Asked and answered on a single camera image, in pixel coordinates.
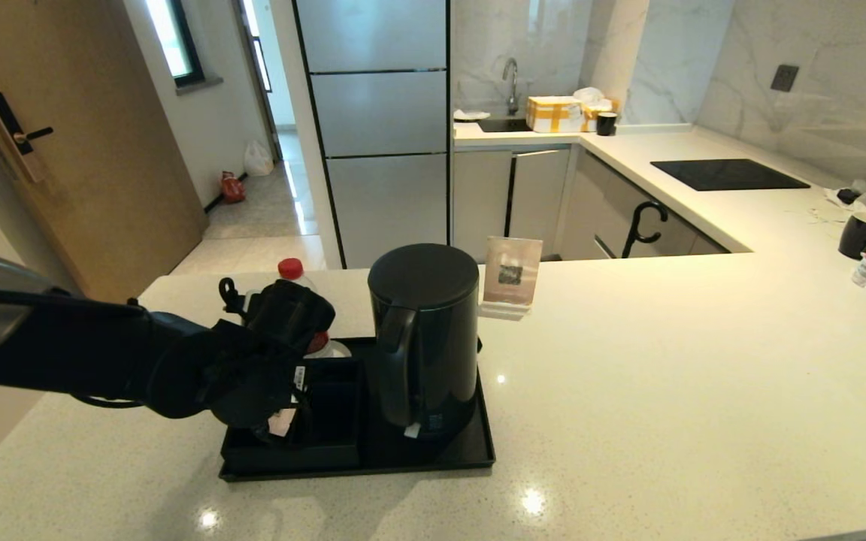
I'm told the black curved hook handle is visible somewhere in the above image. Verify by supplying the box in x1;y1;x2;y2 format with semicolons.
621;201;668;260

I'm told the crumpled clear plastic wrap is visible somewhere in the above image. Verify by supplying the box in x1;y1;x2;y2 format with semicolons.
824;180;866;215

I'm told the chrome sink faucet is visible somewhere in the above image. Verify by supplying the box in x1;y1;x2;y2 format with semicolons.
501;58;520;116

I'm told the cardboard box with yellow tape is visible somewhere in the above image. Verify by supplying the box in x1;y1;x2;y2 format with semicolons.
525;95;584;134

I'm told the red-capped water bottle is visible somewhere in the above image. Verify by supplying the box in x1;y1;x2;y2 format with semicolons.
277;258;332;355

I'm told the white plastic bag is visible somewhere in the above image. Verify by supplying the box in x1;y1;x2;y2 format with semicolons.
243;140;274;177

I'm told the black door lock handle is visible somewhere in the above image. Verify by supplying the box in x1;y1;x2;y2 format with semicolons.
0;91;55;184

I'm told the grey kitchen cabinet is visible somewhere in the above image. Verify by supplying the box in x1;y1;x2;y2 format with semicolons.
453;145;731;262

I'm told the black induction cooktop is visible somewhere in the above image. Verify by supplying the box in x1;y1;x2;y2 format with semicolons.
649;159;811;192

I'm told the wooden door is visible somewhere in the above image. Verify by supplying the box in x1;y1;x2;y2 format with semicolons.
0;0;209;303

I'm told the black electric kettle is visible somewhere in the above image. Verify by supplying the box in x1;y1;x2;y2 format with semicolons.
368;243;480;438

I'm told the black mug white inside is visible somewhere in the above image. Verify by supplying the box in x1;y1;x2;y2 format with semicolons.
839;211;866;261

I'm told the black compartment organizer box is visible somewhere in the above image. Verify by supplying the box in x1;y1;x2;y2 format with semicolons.
221;358;365;473

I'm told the small yellow taped box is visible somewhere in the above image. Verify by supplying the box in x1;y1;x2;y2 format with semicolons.
582;101;620;134

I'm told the silver refrigerator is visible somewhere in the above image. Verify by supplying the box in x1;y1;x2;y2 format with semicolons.
292;0;453;269

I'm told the acrylic QR code sign stand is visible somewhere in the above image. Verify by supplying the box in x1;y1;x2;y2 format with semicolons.
478;237;544;322

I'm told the black framed window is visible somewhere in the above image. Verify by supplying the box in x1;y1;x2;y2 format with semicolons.
144;0;204;89

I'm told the black serving tray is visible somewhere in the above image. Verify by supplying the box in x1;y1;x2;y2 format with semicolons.
219;337;496;483

